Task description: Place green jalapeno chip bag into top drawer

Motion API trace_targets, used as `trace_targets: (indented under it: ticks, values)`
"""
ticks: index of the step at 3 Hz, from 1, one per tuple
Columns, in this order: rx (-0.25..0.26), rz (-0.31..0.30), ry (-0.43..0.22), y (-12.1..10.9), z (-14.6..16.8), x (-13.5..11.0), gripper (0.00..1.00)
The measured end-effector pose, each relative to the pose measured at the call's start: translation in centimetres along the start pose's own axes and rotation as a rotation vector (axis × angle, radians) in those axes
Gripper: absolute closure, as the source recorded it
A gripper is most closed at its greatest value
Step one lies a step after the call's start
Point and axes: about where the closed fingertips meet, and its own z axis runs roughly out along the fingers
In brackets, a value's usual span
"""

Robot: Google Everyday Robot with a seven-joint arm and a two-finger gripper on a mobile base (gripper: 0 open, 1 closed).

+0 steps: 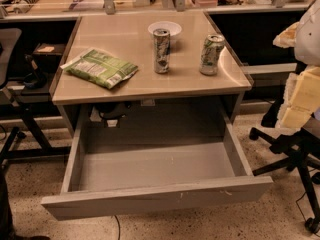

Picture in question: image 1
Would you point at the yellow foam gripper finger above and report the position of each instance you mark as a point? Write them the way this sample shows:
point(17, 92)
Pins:
point(301, 98)
point(287, 38)

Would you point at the green jalapeno chip bag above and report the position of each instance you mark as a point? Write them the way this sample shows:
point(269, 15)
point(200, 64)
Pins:
point(100, 68)

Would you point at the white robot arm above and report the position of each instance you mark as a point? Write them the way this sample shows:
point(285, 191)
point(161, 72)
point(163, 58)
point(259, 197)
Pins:
point(307, 47)

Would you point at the open grey top drawer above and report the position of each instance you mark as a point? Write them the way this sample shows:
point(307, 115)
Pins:
point(177, 154)

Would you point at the black office chair right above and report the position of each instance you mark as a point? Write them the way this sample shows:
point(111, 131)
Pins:
point(297, 147)

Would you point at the white bowl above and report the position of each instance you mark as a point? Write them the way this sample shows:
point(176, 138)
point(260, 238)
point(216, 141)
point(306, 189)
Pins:
point(174, 28)

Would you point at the tall slim drink can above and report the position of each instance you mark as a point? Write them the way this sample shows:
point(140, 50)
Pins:
point(161, 39)

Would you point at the black box under desk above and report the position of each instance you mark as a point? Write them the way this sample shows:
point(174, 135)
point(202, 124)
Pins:
point(48, 56)

